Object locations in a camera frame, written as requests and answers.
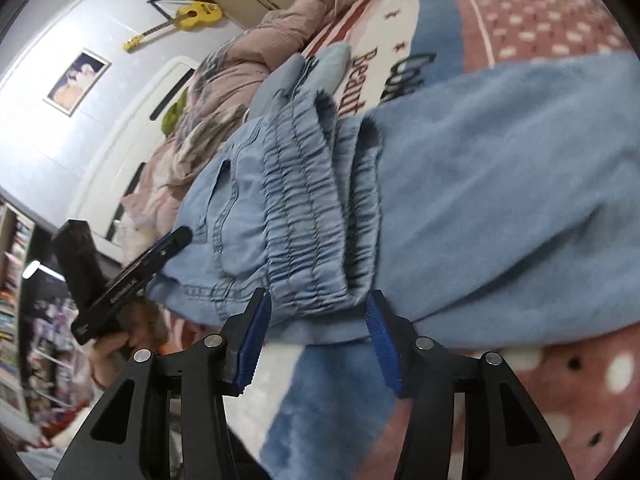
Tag light blue denim pants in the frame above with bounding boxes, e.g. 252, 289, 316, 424
148, 51, 639, 349

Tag person left hand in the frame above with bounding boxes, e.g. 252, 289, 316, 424
89, 301, 168, 390

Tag cluttered bookshelf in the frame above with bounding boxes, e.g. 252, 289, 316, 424
1, 200, 92, 446

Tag white bed headboard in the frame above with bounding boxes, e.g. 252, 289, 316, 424
67, 56, 198, 263

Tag green pillow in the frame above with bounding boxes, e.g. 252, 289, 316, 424
160, 89, 188, 138

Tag camouflage patterned cloth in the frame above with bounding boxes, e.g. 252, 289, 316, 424
169, 104, 248, 188

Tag pink striped duvet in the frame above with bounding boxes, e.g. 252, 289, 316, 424
118, 0, 356, 244

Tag folded grey blue garment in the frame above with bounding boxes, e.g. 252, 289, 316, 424
246, 42, 352, 120

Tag yellow ukulele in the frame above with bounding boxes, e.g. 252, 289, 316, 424
122, 0, 224, 52

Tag framed wall photo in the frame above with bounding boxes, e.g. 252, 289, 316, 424
43, 50, 112, 116

